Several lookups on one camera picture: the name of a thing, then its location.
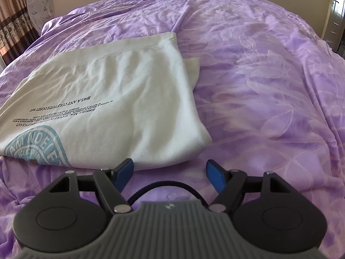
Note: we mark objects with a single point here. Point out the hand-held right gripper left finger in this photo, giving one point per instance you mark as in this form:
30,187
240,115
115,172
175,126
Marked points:
124,176

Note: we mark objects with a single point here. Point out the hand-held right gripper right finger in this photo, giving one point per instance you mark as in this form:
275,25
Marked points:
214,175

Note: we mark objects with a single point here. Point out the white printed sweatshirt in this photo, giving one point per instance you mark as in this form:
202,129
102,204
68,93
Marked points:
121,91

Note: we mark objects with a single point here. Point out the purple floral bed blanket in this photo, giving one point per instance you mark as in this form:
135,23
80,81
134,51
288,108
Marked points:
269,99

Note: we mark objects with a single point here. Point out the brown striped curtain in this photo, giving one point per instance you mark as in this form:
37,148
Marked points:
13,19

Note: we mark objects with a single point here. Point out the wooden door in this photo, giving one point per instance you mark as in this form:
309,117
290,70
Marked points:
335,19

